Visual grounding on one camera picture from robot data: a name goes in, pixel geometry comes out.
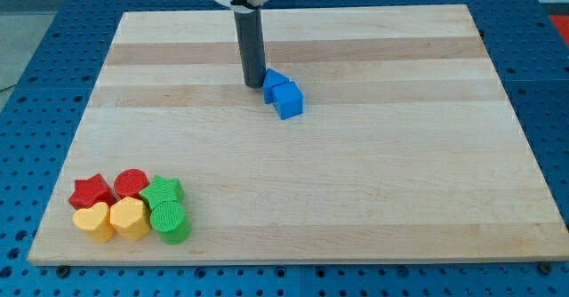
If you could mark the wooden board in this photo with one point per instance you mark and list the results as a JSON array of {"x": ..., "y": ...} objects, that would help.
[{"x": 407, "y": 151}]

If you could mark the yellow heart block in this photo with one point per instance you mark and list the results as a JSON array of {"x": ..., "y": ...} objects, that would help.
[{"x": 94, "y": 222}]

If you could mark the yellow hexagon block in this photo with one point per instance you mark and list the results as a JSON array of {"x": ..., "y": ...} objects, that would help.
[{"x": 130, "y": 218}]

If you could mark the red star block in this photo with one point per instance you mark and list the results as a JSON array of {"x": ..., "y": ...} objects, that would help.
[{"x": 91, "y": 191}]

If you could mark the blue triangular prism block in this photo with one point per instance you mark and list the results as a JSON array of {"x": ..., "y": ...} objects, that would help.
[{"x": 271, "y": 80}]

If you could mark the green cylinder block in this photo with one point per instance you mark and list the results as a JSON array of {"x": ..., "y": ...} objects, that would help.
[{"x": 171, "y": 223}]

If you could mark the red cylinder block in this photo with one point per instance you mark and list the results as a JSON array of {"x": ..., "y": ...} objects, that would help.
[{"x": 130, "y": 183}]

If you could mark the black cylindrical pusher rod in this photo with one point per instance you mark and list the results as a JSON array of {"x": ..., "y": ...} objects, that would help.
[{"x": 251, "y": 47}]

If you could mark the green star block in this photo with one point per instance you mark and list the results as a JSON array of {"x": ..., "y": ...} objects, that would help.
[{"x": 161, "y": 190}]

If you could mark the blue cube block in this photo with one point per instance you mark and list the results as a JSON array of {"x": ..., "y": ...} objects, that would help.
[{"x": 288, "y": 100}]

